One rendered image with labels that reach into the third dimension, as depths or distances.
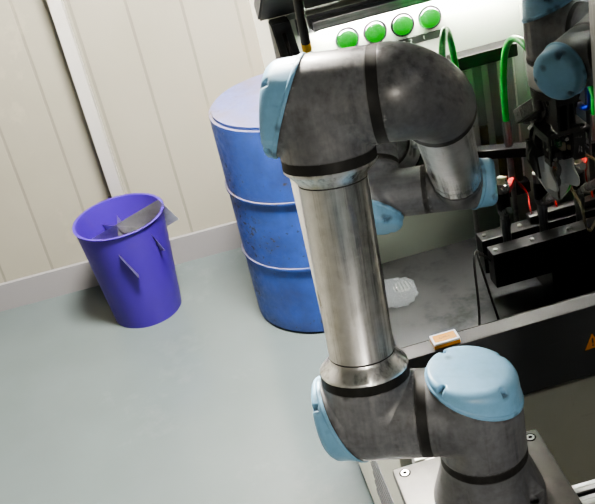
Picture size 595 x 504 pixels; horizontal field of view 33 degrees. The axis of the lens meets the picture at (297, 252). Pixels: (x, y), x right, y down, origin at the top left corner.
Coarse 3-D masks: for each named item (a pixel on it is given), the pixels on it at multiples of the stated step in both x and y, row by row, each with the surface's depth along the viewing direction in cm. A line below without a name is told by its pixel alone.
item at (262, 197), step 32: (224, 96) 355; (256, 96) 349; (224, 128) 333; (256, 128) 326; (224, 160) 344; (256, 160) 331; (256, 192) 339; (288, 192) 335; (256, 224) 348; (288, 224) 341; (256, 256) 358; (288, 256) 348; (256, 288) 372; (288, 288) 356; (288, 320) 365; (320, 320) 360
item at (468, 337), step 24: (528, 312) 189; (552, 312) 187; (576, 312) 186; (480, 336) 185; (504, 336) 186; (528, 336) 187; (552, 336) 188; (576, 336) 189; (408, 360) 184; (528, 360) 189; (552, 360) 191; (576, 360) 192; (528, 384) 192; (552, 384) 193
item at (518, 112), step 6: (528, 102) 164; (534, 102) 161; (540, 102) 161; (516, 108) 170; (522, 108) 167; (528, 108) 164; (534, 108) 162; (540, 108) 161; (516, 114) 170; (522, 114) 168; (528, 114) 165; (534, 114) 165; (516, 120) 171; (522, 120) 169; (528, 120) 169
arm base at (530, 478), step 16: (528, 464) 132; (448, 480) 133; (464, 480) 130; (480, 480) 129; (496, 480) 129; (512, 480) 130; (528, 480) 133; (448, 496) 134; (464, 496) 132; (480, 496) 130; (496, 496) 130; (512, 496) 130; (528, 496) 132; (544, 496) 134
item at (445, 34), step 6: (444, 30) 189; (450, 30) 195; (444, 36) 187; (450, 36) 198; (444, 42) 185; (450, 42) 200; (438, 48) 185; (444, 48) 184; (450, 48) 202; (444, 54) 183; (450, 54) 204; (456, 54) 204; (456, 60) 205
